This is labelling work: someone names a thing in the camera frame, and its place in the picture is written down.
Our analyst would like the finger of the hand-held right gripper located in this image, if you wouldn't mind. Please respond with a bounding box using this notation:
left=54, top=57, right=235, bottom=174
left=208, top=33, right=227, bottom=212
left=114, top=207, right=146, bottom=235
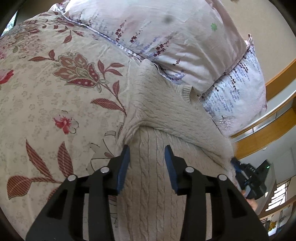
left=231, top=158, right=245, bottom=173

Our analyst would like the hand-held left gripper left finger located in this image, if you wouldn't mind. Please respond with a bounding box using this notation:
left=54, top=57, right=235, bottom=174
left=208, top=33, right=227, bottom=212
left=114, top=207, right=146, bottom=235
left=25, top=145, right=130, bottom=241

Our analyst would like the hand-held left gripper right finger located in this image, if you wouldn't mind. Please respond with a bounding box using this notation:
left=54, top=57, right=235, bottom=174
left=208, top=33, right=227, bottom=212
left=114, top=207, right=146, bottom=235
left=164, top=145, right=270, bottom=241

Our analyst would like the cream cable-knit sweater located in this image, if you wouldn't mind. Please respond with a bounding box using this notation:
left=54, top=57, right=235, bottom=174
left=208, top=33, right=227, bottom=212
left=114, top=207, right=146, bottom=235
left=111, top=59, right=245, bottom=241

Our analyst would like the person's right hand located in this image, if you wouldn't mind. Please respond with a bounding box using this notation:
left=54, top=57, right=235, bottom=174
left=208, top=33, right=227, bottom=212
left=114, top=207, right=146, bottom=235
left=242, top=189, right=259, bottom=212

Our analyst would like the wooden headboard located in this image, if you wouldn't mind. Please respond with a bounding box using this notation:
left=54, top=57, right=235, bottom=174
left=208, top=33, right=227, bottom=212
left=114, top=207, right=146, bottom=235
left=230, top=59, right=296, bottom=160

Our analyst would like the blue floral pillow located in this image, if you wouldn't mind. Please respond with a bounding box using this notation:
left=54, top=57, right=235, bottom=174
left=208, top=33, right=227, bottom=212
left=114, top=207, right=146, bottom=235
left=200, top=35, right=268, bottom=137

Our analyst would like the floral bed sheet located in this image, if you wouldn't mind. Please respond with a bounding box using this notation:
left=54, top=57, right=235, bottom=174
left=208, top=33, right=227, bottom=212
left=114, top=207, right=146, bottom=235
left=0, top=5, right=148, bottom=239

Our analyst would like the pink lavender-print pillow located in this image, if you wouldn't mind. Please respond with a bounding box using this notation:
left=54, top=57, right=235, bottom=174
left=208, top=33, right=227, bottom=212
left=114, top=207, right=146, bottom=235
left=50, top=0, right=251, bottom=94

